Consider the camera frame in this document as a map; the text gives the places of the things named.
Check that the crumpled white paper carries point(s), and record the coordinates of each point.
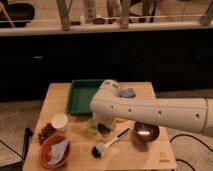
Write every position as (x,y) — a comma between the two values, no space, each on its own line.
(57,152)

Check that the white paper cup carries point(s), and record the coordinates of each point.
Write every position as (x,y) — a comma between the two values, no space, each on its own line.
(60,121)

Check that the black office chair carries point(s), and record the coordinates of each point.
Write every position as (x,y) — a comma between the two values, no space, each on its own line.
(20,13)

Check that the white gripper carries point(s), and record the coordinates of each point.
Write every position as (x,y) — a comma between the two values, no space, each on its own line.
(104,124)

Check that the green plastic tray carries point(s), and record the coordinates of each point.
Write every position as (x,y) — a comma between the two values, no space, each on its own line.
(80,95)

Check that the dark red bowl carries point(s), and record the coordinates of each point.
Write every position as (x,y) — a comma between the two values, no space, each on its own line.
(146,132)

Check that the dark brown grape bunch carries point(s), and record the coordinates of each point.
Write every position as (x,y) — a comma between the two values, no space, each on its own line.
(45,132)

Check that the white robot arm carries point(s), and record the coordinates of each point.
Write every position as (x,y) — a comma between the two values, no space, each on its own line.
(188,114)

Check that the dish brush with black head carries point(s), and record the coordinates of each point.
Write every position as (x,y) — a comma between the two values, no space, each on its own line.
(98,150)

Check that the orange bowl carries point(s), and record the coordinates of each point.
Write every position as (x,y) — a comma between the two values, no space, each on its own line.
(45,151)

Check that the black handle beside table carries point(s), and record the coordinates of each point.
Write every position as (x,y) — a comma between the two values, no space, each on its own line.
(27,135)

